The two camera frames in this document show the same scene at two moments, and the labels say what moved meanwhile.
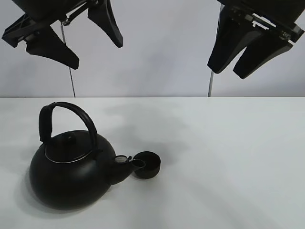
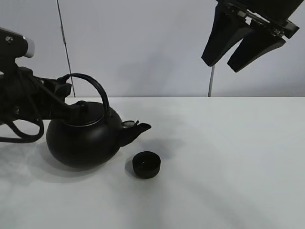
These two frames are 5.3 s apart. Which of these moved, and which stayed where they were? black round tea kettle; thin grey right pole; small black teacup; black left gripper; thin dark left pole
Moved: black left gripper; black round tea kettle
Stayed: small black teacup; thin dark left pole; thin grey right pole
